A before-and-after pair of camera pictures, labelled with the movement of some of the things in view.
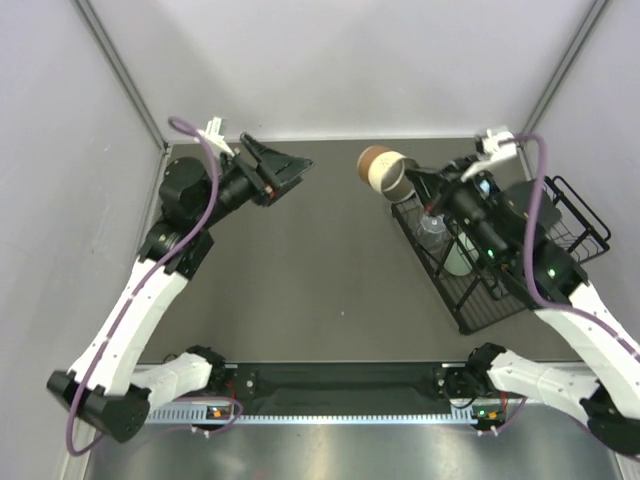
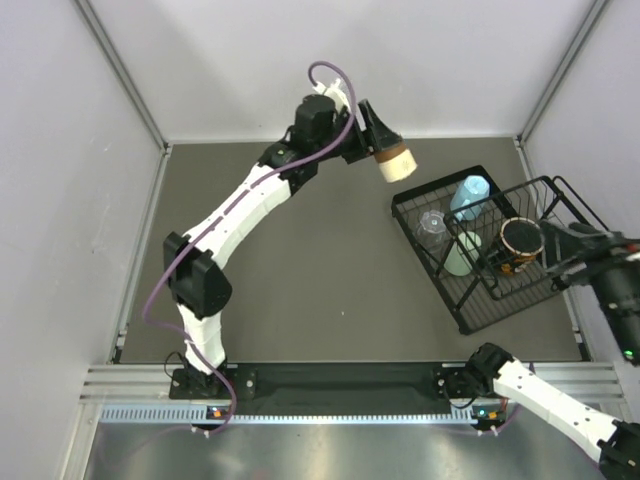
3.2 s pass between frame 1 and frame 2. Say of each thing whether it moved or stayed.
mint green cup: stayed
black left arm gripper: moved
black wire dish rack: stayed
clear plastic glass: stayed
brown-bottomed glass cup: moved
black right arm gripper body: moved
